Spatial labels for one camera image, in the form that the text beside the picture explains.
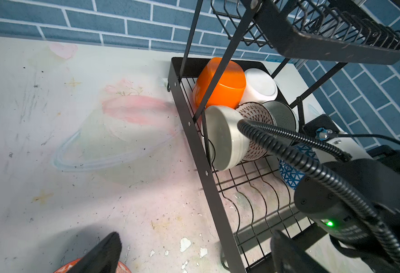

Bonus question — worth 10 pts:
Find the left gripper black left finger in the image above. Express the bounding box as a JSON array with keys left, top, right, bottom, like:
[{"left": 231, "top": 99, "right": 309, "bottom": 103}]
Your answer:
[{"left": 81, "top": 232, "right": 122, "bottom": 264}]

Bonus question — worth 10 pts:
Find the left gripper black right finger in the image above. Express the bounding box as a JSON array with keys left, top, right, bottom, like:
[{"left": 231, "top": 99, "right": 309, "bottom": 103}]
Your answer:
[{"left": 270, "top": 230, "right": 328, "bottom": 273}]

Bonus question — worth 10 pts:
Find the red blue patterned bowl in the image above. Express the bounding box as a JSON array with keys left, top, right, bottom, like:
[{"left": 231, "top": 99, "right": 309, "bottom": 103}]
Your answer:
[{"left": 55, "top": 258, "right": 131, "bottom": 273}]

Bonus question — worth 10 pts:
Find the blue triangle patterned bowl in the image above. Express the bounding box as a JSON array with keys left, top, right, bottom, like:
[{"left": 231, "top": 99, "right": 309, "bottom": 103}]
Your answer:
[{"left": 279, "top": 143, "right": 319, "bottom": 190}]

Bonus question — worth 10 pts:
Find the cream plain bowl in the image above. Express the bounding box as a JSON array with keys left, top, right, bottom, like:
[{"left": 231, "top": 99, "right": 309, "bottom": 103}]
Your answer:
[{"left": 205, "top": 105, "right": 250, "bottom": 171}]

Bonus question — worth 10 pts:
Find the green ringed bowl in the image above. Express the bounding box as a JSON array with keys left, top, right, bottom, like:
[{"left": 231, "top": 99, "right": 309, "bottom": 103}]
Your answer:
[{"left": 262, "top": 101, "right": 300, "bottom": 132}]

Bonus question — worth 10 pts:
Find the orange square bowl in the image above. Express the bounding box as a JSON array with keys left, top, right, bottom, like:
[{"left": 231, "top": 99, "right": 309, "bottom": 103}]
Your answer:
[{"left": 193, "top": 58, "right": 247, "bottom": 109}]

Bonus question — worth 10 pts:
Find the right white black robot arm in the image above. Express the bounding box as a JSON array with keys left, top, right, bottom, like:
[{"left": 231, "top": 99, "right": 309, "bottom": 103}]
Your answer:
[{"left": 237, "top": 119, "right": 400, "bottom": 273}]

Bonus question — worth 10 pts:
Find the black wire dish rack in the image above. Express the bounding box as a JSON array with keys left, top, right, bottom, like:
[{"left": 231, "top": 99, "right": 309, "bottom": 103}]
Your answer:
[{"left": 168, "top": 1, "right": 400, "bottom": 273}]

